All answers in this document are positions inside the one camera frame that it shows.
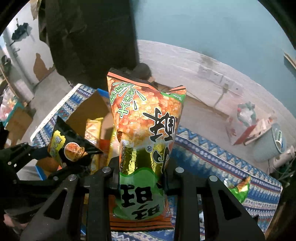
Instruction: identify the black hanging cloth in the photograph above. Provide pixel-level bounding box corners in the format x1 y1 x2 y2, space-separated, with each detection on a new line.
38 0 139 90

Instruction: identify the black snack bag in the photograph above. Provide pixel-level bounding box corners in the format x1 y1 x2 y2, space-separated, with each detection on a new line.
48 116 102 167

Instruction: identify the white wall socket row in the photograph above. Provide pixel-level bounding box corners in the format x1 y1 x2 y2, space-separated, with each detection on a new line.
198 65 243 96

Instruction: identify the white wall shelf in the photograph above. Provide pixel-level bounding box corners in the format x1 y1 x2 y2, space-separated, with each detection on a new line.
284 52 296 69

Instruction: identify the white electric kettle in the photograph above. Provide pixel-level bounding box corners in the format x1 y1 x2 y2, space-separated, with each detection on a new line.
267 146 295 174

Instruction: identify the orange green rice cracker bag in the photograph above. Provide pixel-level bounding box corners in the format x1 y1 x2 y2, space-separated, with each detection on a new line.
107 68 187 232

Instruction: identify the person left hand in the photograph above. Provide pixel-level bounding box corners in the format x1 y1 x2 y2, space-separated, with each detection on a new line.
4 214 28 235

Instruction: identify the patterned blue tablecloth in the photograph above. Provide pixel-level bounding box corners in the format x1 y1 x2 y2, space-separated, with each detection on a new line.
30 84 282 232

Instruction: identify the black umbrella on wall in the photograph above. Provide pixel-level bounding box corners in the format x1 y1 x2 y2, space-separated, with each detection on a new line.
11 18 29 42

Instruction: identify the green snack bag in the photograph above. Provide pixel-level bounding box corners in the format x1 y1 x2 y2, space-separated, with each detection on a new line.
223 176 251 203

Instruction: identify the white flat carton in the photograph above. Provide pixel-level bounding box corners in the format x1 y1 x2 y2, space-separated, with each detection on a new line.
243 114 278 146

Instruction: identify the yellow biscuit tube pack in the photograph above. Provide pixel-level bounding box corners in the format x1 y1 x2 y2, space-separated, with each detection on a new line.
107 128 120 164

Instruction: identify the gold orange biscuit pack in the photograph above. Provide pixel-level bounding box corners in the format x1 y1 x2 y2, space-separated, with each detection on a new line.
85 118 103 174

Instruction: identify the grey plug and cable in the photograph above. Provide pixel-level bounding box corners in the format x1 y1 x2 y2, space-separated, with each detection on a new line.
184 83 230 112

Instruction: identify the blue cardboard box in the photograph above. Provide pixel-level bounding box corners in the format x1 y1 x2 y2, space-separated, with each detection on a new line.
30 84 113 174

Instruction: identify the light blue waste bin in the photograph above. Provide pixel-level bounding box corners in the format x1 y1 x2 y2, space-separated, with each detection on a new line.
253 123 287 163

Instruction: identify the large orange-red snack bag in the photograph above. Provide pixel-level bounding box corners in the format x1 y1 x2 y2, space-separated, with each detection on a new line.
98 139 110 163

